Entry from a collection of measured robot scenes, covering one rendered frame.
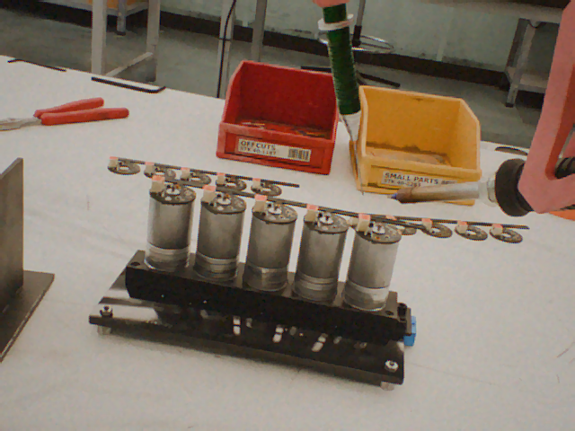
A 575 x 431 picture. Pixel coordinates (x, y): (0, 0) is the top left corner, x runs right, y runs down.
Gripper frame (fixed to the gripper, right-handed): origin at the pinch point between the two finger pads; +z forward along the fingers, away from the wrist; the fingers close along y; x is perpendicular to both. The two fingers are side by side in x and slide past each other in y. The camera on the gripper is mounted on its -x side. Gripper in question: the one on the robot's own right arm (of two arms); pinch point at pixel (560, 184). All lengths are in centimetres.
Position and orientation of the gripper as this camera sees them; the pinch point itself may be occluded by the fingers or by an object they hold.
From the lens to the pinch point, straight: 31.9
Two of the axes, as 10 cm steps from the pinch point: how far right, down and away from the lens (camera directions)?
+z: -4.2, 6.0, 6.8
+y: -7.8, 1.4, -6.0
